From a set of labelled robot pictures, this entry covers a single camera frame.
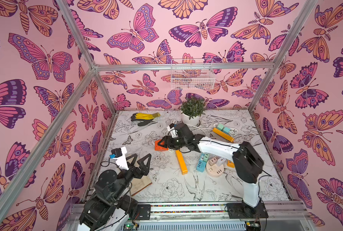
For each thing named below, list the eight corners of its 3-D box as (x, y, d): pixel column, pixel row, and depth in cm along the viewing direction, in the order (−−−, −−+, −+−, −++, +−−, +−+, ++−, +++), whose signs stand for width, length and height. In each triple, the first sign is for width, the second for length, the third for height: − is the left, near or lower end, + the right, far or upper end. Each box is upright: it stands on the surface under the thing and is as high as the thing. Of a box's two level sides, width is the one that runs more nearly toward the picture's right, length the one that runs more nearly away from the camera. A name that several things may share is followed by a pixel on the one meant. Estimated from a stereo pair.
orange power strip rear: (211, 132, 107) (212, 129, 104) (213, 129, 108) (214, 126, 106) (231, 143, 100) (233, 140, 98) (233, 140, 102) (235, 138, 99)
